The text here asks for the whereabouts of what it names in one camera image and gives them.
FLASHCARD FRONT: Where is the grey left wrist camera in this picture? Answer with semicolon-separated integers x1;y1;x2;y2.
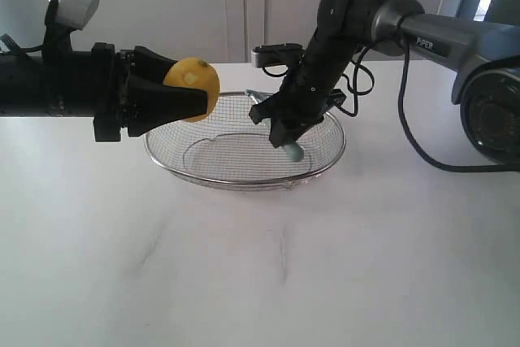
45;0;100;30

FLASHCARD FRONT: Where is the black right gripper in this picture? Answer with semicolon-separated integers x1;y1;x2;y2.
249;33;349;148

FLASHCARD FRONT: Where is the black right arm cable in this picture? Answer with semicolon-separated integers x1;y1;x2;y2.
340;0;520;173

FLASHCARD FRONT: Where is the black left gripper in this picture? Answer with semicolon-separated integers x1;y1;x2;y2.
91;42;208;142

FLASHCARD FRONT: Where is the yellow lemon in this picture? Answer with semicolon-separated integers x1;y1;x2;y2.
162;57;220;123

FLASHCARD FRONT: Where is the teal handled peeler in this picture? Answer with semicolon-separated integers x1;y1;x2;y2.
245;89;305;163

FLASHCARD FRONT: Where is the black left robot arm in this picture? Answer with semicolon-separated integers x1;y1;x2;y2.
1;42;208;142

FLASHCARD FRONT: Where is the oval wire mesh basket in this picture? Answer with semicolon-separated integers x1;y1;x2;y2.
145;91;346;191

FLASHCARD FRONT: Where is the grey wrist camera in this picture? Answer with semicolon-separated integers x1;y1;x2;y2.
45;0;100;30
251;43;304;68

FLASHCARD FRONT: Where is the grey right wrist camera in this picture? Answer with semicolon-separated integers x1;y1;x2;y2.
251;43;304;68

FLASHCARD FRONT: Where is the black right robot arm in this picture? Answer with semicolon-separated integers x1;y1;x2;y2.
249;0;519;173

